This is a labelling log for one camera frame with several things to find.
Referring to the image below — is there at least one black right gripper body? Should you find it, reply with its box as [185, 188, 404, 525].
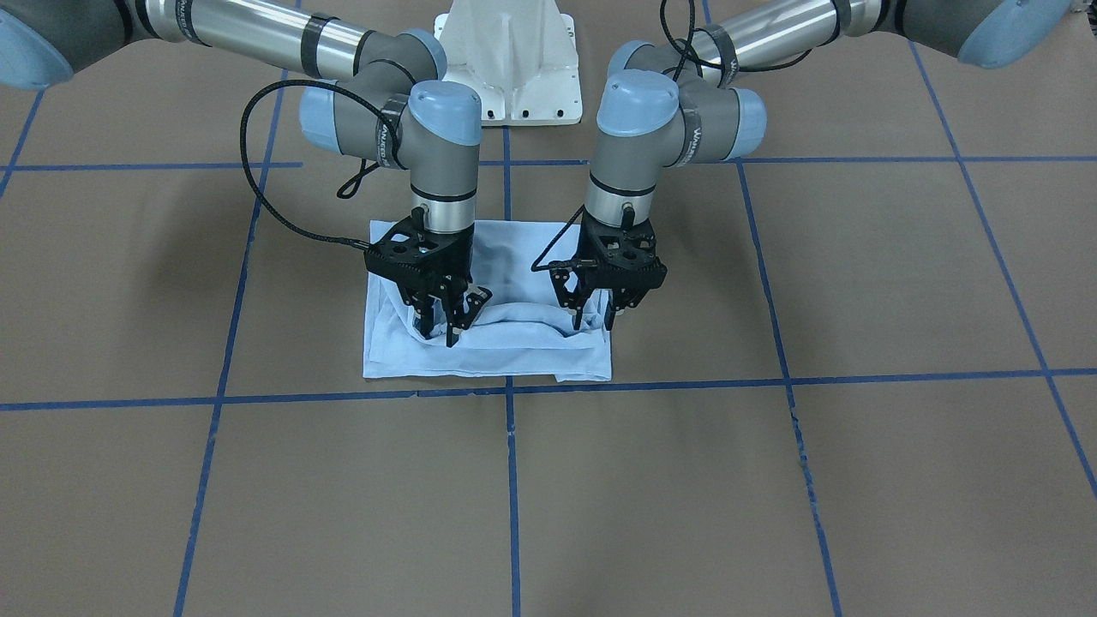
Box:
[364, 214, 491, 326]

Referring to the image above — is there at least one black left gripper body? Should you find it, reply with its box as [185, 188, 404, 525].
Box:
[546, 214, 668, 309]

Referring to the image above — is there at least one light blue t-shirt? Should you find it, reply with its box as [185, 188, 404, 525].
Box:
[363, 221, 612, 381]

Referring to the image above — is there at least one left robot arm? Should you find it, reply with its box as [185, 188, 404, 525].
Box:
[533, 1, 1070, 329]

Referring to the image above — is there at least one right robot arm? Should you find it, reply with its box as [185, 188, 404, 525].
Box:
[1, 1, 491, 346]

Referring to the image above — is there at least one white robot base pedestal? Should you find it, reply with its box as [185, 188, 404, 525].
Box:
[434, 1, 584, 128]

